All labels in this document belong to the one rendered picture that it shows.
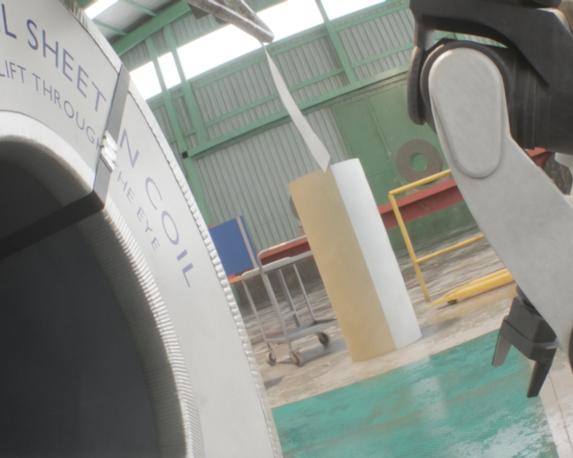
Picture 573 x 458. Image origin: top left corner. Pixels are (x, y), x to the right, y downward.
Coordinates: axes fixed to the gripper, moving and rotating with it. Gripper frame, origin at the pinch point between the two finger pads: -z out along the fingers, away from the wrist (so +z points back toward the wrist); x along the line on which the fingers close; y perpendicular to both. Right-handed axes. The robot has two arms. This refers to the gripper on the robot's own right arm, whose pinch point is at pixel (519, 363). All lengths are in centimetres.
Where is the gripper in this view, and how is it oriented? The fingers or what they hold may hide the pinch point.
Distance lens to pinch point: 120.9
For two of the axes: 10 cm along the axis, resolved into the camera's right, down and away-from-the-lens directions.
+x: -3.6, -3.5, 8.7
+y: -9.2, -0.5, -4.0
